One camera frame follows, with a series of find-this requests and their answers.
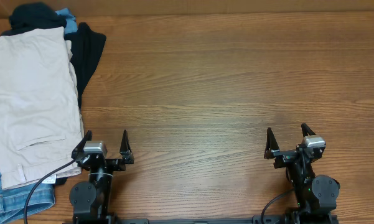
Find black ribbed sweater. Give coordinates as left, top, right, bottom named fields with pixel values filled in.
left=65, top=22, right=106, bottom=109

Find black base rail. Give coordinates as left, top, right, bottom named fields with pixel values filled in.
left=65, top=215, right=339, bottom=224

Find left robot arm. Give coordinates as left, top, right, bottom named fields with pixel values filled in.
left=69, top=131, right=134, bottom=223

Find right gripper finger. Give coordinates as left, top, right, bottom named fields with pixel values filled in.
left=264, top=128, right=279, bottom=158
left=301, top=123, right=316, bottom=137

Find light blue shirt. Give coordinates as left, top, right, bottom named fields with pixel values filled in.
left=56, top=8, right=78, bottom=35

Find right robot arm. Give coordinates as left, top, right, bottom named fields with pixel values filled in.
left=259, top=123, right=340, bottom=224

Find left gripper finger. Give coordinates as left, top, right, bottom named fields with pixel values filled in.
left=71, top=130, right=92, bottom=159
left=119, top=130, right=131, bottom=154

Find blue denim jeans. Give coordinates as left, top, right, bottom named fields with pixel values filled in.
left=0, top=179, right=55, bottom=223

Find black garment with white print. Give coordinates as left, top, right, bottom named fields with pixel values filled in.
left=1, top=2, right=67, bottom=36

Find beige cotton shorts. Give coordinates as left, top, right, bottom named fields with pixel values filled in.
left=0, top=27, right=82, bottom=189

